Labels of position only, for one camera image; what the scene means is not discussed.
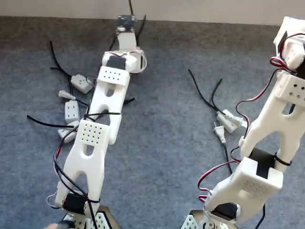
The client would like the white two-prong plug with cable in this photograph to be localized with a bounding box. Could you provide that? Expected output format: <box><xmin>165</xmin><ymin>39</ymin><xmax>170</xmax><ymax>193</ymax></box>
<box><xmin>58</xmin><ymin>90</ymin><xmax>90</xmax><ymax>107</ymax></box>
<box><xmin>62</xmin><ymin>132</ymin><xmax>77</xmax><ymax>144</ymax></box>
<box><xmin>209</xmin><ymin>78</ymin><xmax>248</xmax><ymax>127</ymax></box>
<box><xmin>213</xmin><ymin>121</ymin><xmax>234</xmax><ymax>174</ymax></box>

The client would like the white outlet socket with cable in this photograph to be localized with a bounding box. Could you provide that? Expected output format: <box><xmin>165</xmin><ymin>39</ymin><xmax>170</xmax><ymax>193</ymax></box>
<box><xmin>187</xmin><ymin>69</ymin><xmax>239</xmax><ymax>134</ymax></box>

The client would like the grey outlet socket with cable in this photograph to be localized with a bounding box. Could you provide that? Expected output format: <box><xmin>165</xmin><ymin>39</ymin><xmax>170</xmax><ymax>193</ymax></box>
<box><xmin>49</xmin><ymin>41</ymin><xmax>93</xmax><ymax>94</ymax></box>

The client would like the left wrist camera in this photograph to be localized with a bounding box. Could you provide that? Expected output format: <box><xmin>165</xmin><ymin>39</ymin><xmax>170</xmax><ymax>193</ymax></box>
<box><xmin>116</xmin><ymin>14</ymin><xmax>139</xmax><ymax>33</ymax></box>

